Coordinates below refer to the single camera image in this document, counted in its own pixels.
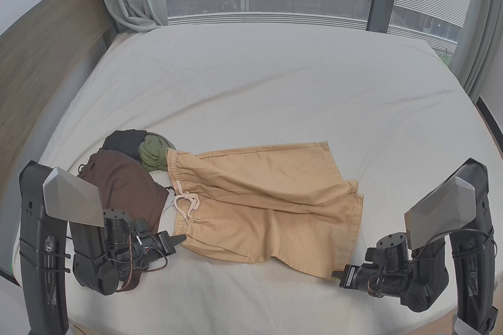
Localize white garment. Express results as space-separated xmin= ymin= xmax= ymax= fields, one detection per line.
xmin=159 ymin=186 xmax=177 ymax=216

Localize tan shorts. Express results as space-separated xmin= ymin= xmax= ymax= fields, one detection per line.
xmin=165 ymin=141 xmax=364 ymax=281

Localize green garment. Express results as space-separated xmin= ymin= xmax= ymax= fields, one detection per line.
xmin=138 ymin=133 xmax=176 ymax=173

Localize bed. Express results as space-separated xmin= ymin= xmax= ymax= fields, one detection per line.
xmin=0 ymin=0 xmax=503 ymax=335

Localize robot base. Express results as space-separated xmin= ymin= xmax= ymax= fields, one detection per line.
xmin=452 ymin=316 xmax=472 ymax=335

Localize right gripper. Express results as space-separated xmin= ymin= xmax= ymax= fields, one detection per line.
xmin=339 ymin=265 xmax=372 ymax=291

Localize brown garment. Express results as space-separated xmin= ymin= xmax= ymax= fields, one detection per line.
xmin=76 ymin=151 xmax=169 ymax=293

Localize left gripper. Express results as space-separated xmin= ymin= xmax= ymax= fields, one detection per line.
xmin=143 ymin=231 xmax=178 ymax=259

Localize black garment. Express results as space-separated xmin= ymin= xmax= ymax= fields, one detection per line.
xmin=103 ymin=129 xmax=148 ymax=161

